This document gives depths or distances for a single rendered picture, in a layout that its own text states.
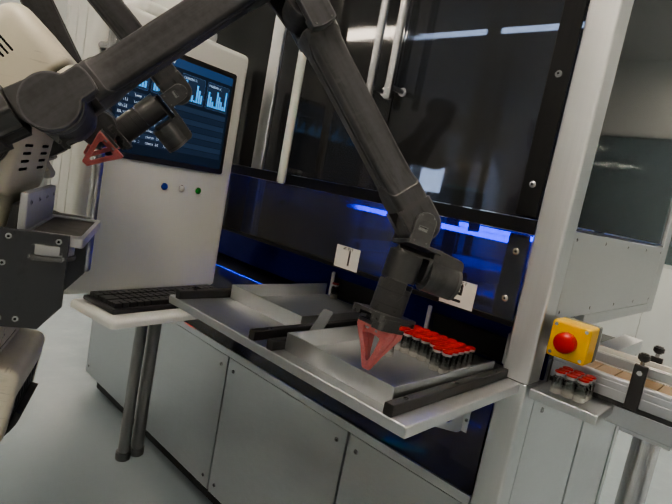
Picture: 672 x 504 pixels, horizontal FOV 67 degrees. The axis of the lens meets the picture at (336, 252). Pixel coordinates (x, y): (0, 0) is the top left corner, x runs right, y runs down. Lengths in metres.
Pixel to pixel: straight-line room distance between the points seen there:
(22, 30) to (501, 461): 1.16
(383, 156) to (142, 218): 0.88
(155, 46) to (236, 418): 1.27
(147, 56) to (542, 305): 0.83
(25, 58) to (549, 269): 0.98
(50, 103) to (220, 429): 1.33
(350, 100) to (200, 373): 1.33
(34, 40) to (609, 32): 0.99
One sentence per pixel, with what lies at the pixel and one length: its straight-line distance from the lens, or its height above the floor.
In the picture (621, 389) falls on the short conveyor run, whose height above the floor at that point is 0.92.
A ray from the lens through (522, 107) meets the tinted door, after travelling 1.17.
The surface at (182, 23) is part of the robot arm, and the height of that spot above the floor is 1.39.
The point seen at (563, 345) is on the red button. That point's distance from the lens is 1.05.
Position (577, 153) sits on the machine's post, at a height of 1.35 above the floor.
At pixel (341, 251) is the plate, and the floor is 1.03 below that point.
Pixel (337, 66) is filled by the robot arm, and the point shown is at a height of 1.38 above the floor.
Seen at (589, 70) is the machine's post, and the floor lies 1.50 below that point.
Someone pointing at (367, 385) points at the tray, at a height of 0.90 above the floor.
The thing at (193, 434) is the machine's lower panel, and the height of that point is 0.23.
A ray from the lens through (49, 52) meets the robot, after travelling 0.96.
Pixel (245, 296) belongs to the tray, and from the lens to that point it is 1.26.
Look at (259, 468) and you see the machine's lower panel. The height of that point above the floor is 0.30.
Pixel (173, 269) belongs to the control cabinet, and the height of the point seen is 0.86.
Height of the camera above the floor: 1.20
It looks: 7 degrees down
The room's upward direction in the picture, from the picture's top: 11 degrees clockwise
